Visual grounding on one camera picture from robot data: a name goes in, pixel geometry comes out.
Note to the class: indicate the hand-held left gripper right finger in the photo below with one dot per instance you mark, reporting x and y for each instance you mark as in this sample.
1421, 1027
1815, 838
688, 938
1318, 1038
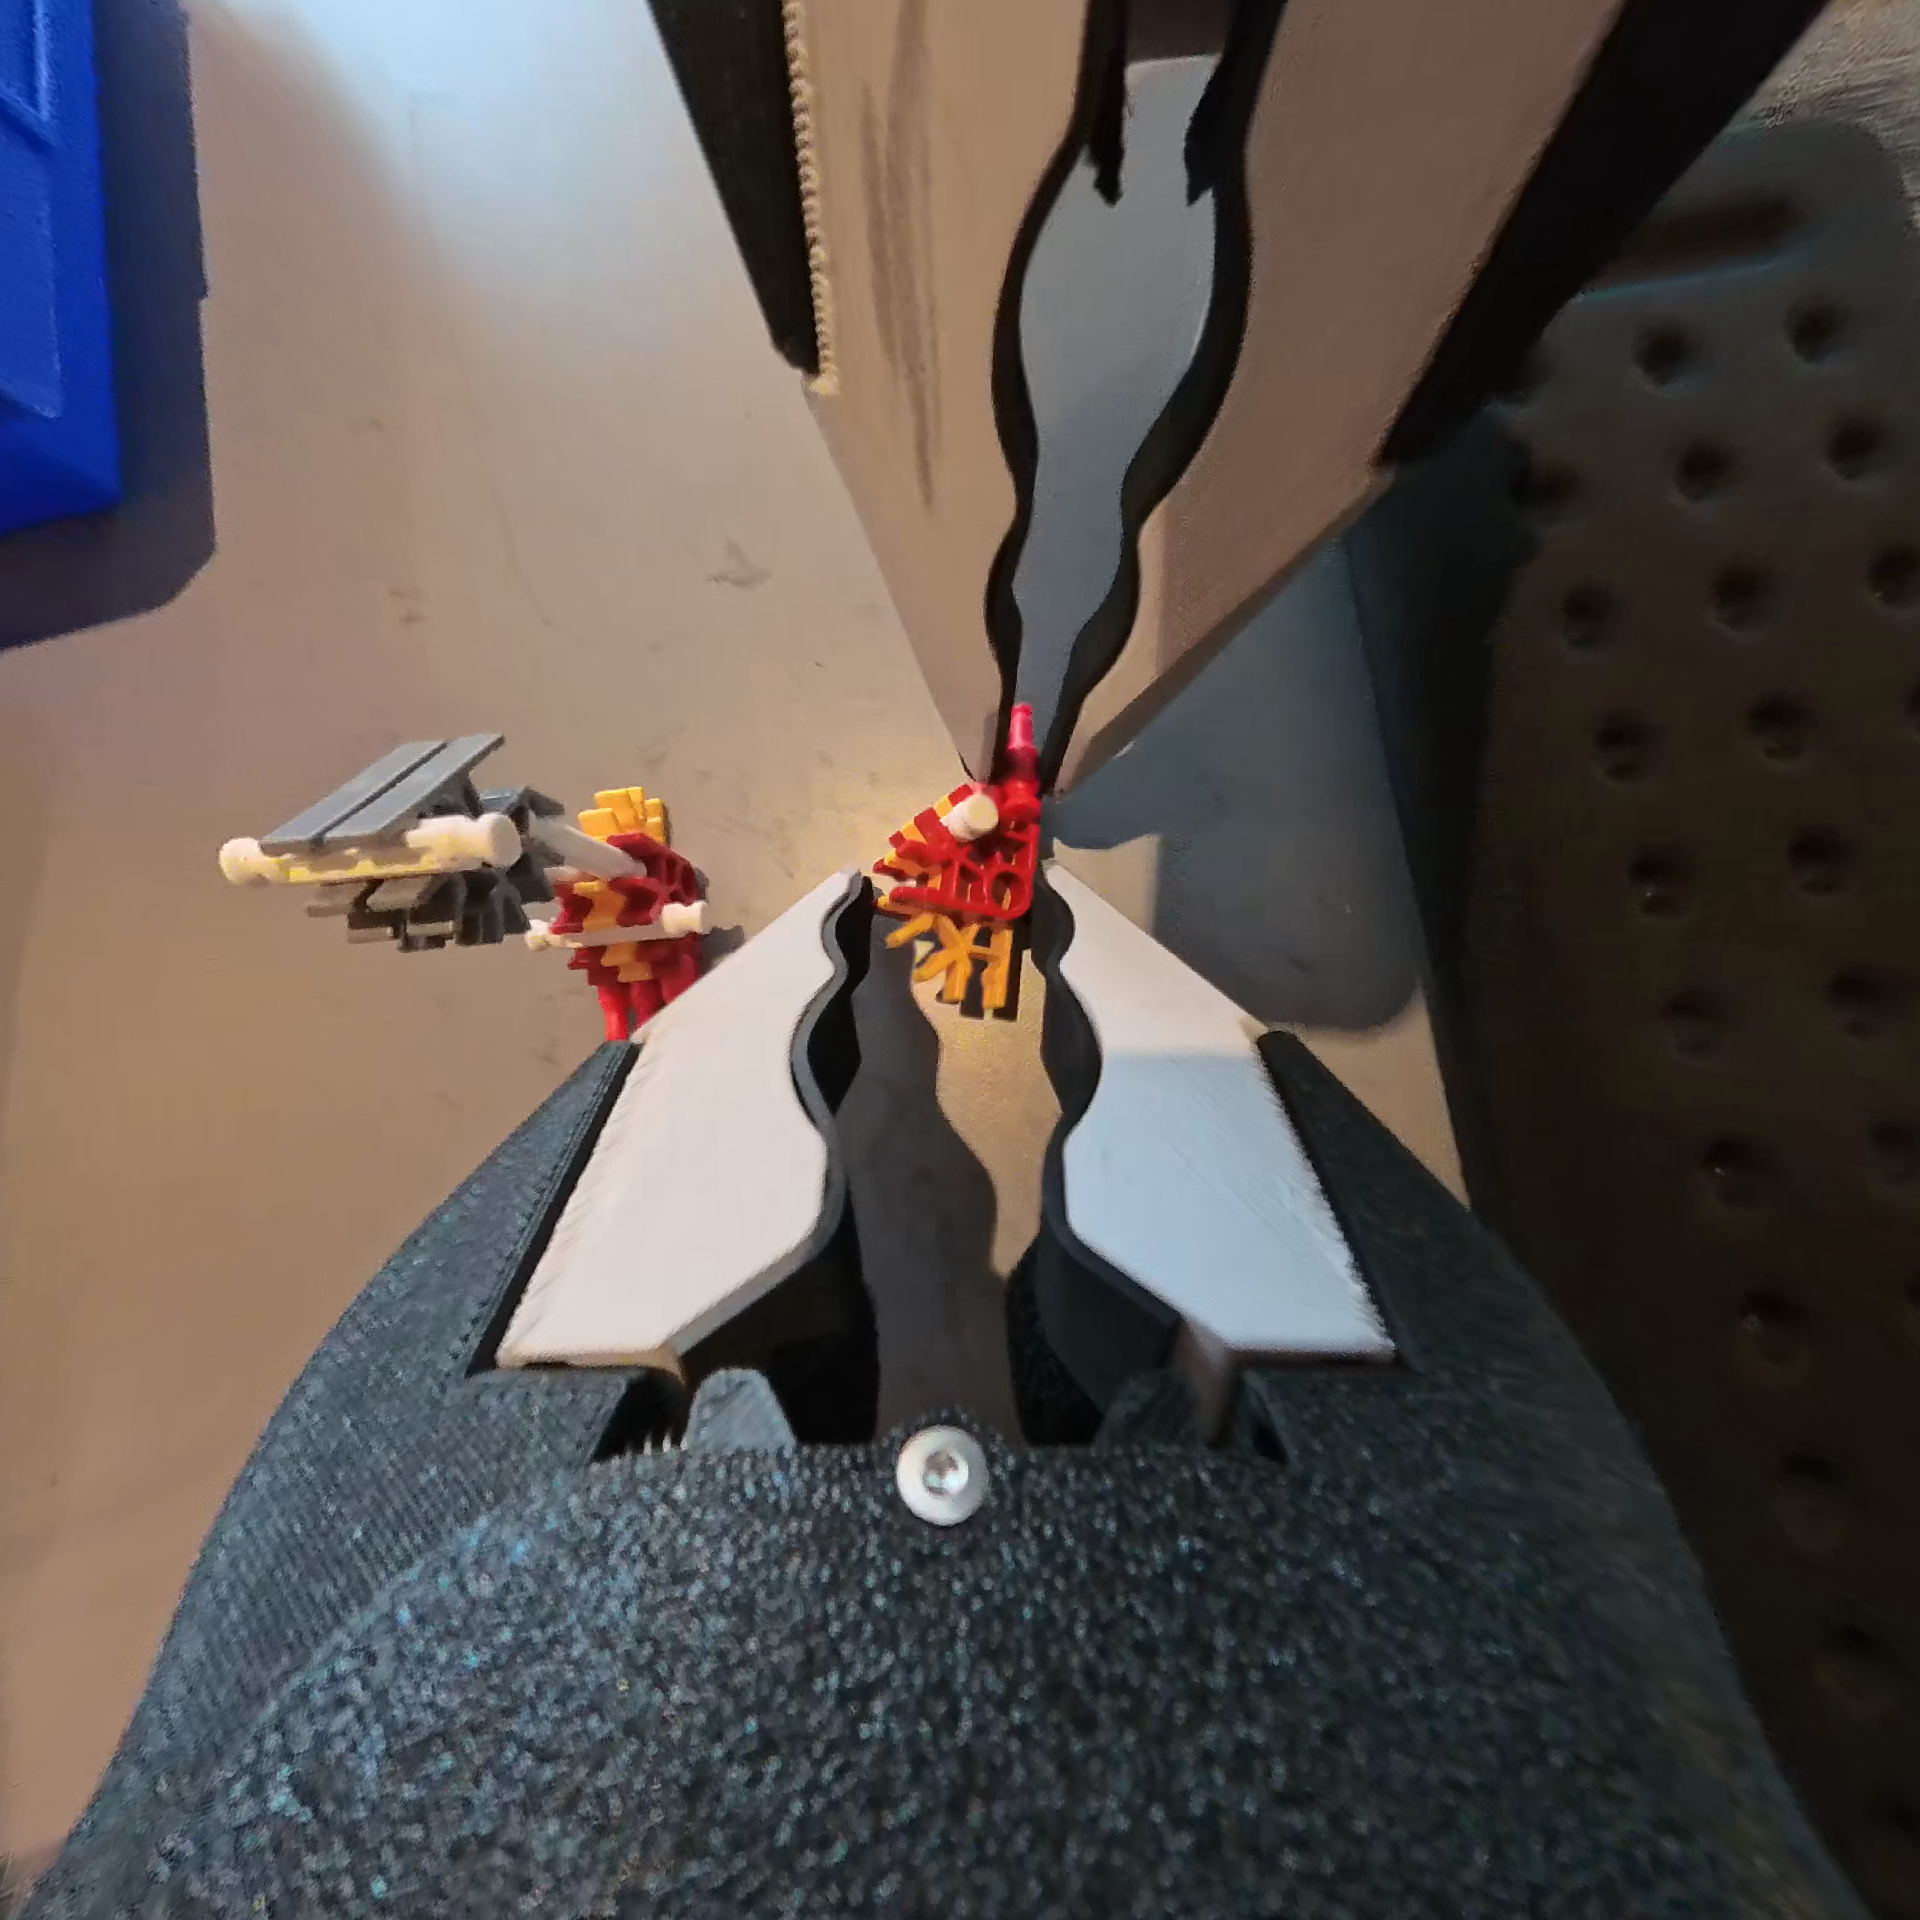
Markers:
1215, 1200

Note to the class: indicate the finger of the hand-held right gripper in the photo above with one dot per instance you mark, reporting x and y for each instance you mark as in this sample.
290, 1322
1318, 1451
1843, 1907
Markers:
1349, 271
902, 301

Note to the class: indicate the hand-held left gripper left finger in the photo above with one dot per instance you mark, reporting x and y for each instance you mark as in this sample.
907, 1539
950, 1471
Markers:
692, 1186

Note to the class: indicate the small red toy assembly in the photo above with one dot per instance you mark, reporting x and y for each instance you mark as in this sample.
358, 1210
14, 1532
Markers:
630, 902

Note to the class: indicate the yellow fan connector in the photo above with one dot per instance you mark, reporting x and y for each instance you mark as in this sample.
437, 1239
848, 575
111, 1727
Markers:
967, 962

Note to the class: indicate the short white toy rod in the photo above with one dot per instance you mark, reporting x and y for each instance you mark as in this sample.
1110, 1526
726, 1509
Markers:
975, 814

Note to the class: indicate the short red toy rod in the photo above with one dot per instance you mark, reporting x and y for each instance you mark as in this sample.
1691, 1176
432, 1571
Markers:
1023, 743

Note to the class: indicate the black perforated tray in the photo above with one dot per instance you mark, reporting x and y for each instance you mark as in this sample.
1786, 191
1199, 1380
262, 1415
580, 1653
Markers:
1725, 902

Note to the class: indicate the small blue plastic bin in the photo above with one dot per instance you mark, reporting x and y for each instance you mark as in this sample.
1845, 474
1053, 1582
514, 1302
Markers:
54, 301

